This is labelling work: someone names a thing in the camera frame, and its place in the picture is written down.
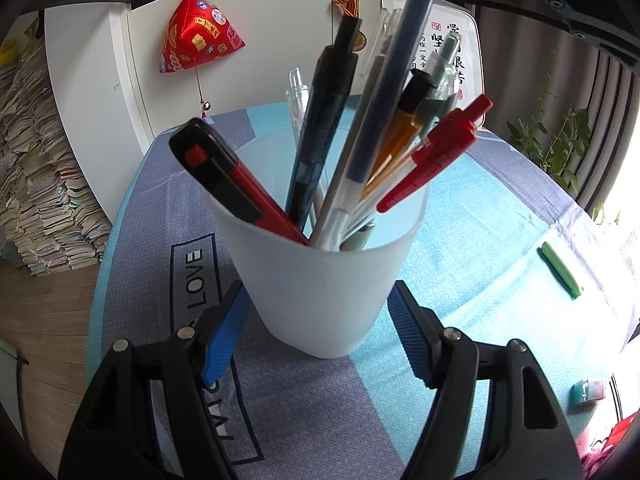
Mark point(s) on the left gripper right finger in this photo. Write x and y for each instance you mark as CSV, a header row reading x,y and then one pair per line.
x,y
418,329

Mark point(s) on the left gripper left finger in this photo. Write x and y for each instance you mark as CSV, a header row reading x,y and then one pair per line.
x,y
224,331

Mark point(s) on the translucent white plastic cup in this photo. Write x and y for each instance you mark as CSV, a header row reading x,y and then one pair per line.
x,y
321,303

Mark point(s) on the blue capped gel pen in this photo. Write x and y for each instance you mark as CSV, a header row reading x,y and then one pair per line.
x,y
391,80

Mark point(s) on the grey green gel pen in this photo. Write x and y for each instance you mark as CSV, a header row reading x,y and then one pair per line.
x,y
440,65

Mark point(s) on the orange barrel pen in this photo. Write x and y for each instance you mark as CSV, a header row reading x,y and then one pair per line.
x,y
414,110

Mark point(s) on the red white ballpoint pen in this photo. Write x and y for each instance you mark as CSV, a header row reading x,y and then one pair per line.
x,y
450,138

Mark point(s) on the red black utility knife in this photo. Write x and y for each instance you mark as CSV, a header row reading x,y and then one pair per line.
x,y
207,157

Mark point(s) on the black gel pen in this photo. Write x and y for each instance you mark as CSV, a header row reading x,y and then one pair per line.
x,y
329,91

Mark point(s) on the clear transparent pen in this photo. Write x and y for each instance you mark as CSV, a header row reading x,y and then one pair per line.
x,y
297,96

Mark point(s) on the white capped gel pen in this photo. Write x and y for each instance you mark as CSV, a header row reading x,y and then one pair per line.
x,y
371,68

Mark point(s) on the grey curtain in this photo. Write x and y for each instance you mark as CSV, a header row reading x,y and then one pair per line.
x,y
515,36

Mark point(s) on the framed calligraphy board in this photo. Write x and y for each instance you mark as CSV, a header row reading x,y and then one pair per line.
x,y
442,20

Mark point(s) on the blue grey patterned tablecloth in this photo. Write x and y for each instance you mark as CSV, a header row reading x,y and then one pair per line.
x,y
319,386

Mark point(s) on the green potted plant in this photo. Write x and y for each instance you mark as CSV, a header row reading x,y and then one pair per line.
x,y
579,128

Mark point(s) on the green highlighter pen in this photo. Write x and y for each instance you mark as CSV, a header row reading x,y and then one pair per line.
x,y
560,270

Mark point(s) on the small teal pink eraser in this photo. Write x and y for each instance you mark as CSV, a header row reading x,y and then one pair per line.
x,y
586,392

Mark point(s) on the gold medal with striped ribbon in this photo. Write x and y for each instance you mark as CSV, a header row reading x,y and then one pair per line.
x,y
351,9

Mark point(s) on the stack of books on floor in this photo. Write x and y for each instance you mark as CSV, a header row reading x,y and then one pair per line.
x,y
48,211

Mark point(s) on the white cabinet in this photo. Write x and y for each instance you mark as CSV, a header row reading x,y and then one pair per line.
x,y
104,66

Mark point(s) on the red pyramid hanging ornament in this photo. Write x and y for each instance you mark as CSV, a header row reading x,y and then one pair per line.
x,y
197,33

